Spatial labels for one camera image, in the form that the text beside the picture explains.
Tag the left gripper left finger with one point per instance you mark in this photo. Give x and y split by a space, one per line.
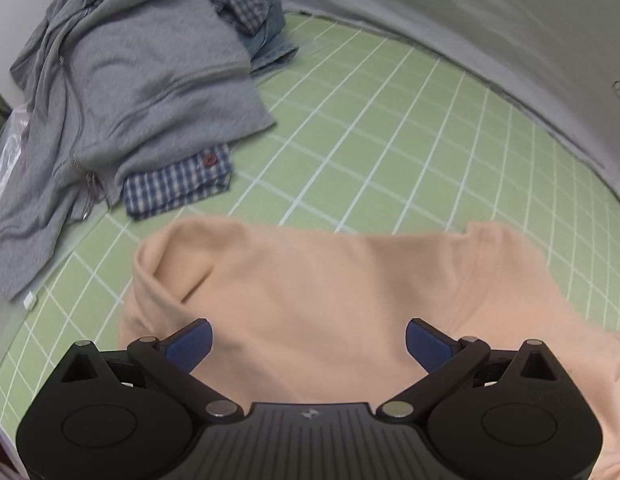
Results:
168 364

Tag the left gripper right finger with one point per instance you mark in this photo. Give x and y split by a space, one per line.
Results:
448 363

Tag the peach garment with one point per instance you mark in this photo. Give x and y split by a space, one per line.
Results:
318 317

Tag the green grid mat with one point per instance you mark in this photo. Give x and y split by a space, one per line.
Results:
372 135

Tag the clear plastic bag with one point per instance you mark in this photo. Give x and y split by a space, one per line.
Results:
12 136

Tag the grey zip hoodie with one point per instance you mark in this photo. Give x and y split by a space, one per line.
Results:
115 87

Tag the blue denim garment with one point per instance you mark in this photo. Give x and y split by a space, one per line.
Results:
269 47

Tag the grey fabric storage bag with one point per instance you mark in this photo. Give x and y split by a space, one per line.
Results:
558 58

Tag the blue plaid shirt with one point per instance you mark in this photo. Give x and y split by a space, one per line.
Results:
208 173

